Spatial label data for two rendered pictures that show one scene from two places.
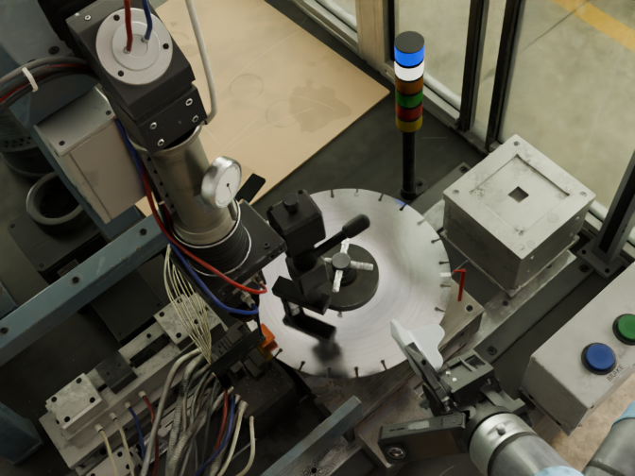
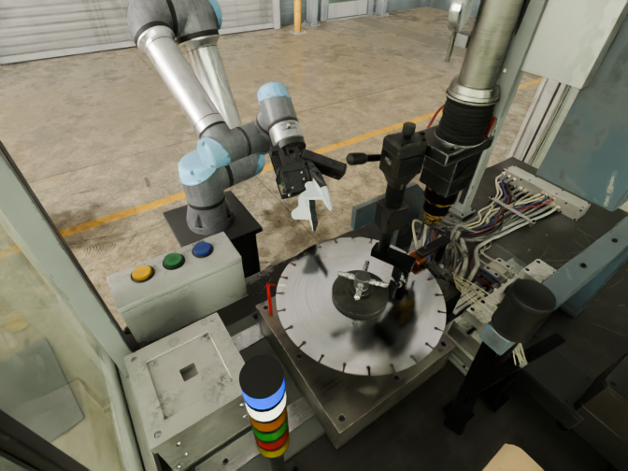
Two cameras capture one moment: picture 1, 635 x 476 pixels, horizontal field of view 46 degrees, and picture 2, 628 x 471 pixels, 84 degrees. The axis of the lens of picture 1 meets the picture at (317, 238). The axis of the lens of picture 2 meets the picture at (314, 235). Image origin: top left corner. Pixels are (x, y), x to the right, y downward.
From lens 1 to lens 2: 109 cm
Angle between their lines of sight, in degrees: 78
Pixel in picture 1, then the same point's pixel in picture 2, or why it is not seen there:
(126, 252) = (550, 280)
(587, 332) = (200, 263)
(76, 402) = (537, 269)
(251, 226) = (436, 142)
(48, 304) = (592, 252)
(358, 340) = (350, 254)
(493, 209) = (218, 361)
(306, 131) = not seen: outside the picture
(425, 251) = (292, 303)
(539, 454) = (277, 105)
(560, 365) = (226, 249)
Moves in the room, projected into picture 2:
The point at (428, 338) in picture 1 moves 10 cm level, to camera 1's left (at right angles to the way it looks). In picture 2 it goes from (310, 192) to (358, 191)
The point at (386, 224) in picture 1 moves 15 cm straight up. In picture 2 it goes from (320, 331) to (322, 276)
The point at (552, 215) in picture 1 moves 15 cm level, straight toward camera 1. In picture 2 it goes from (173, 344) to (224, 289)
